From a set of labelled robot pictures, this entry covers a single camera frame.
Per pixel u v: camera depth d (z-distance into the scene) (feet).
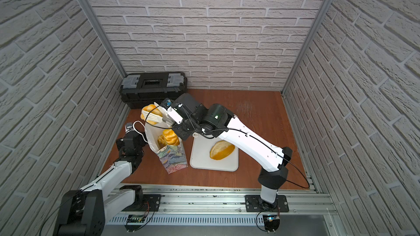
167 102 1.65
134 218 2.38
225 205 2.48
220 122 1.32
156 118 2.07
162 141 2.80
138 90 3.21
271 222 2.33
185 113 1.46
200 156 2.85
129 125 2.43
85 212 1.33
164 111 1.74
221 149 2.80
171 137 2.43
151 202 2.42
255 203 2.44
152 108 2.20
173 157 2.43
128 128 2.39
